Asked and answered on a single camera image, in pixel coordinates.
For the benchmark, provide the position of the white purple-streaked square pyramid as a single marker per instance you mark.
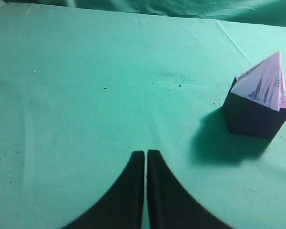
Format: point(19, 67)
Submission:
point(264, 83)

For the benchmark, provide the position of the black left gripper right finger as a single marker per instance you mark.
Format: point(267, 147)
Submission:
point(170, 206)

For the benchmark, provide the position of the purple cube block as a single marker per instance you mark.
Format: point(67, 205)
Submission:
point(257, 113)

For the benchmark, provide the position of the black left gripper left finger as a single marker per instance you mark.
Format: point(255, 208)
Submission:
point(121, 207)

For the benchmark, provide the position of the green table cloth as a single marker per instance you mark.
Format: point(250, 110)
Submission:
point(80, 90)

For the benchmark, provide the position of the green backdrop cloth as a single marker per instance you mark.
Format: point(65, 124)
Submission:
point(267, 12)

